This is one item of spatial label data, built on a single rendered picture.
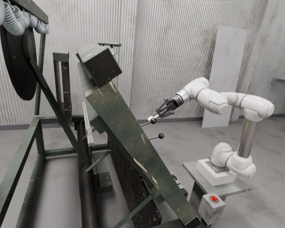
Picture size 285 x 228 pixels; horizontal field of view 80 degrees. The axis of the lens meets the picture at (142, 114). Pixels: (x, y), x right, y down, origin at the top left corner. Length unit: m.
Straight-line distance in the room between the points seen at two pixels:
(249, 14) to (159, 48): 2.70
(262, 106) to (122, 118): 1.08
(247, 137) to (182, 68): 3.37
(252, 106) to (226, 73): 3.79
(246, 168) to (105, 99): 1.44
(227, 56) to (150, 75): 2.12
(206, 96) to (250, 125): 0.65
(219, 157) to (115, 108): 1.40
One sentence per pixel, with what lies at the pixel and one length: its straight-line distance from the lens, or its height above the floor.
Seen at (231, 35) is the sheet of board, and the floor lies 2.48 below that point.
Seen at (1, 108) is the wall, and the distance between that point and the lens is 4.52.
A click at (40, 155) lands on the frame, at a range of 3.22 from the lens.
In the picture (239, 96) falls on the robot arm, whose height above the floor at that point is 1.66.
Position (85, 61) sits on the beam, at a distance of 0.60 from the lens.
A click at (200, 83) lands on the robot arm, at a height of 1.77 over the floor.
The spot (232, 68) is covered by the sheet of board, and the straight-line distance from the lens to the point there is 5.37.
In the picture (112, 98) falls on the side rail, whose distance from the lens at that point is 0.64.
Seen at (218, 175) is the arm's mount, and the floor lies 0.86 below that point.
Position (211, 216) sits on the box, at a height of 0.85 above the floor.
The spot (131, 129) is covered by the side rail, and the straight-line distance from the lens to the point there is 0.71.
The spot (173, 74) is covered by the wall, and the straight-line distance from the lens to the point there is 4.63.
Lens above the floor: 1.93
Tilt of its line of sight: 21 degrees down
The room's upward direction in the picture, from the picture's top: 6 degrees clockwise
